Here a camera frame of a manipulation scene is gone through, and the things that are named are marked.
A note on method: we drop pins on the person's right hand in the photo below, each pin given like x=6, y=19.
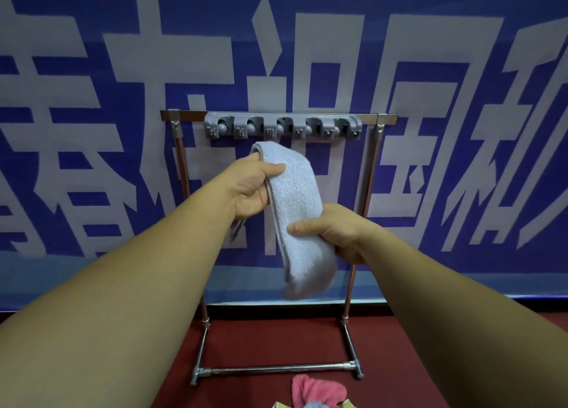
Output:
x=344, y=232

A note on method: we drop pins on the person's left forearm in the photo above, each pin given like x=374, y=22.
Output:
x=124, y=314

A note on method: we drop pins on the person's right forearm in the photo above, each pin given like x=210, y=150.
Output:
x=479, y=332

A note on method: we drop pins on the striped light blue towel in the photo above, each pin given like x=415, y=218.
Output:
x=297, y=190

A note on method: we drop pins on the grey plastic clip strip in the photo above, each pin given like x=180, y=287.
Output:
x=284, y=116

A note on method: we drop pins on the metal towel rack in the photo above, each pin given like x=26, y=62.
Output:
x=186, y=115

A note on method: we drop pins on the yellow towel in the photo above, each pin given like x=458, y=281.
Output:
x=348, y=404

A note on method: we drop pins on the person's left hand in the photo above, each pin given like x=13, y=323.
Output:
x=246, y=186

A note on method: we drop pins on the pink towel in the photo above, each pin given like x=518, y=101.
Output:
x=317, y=390

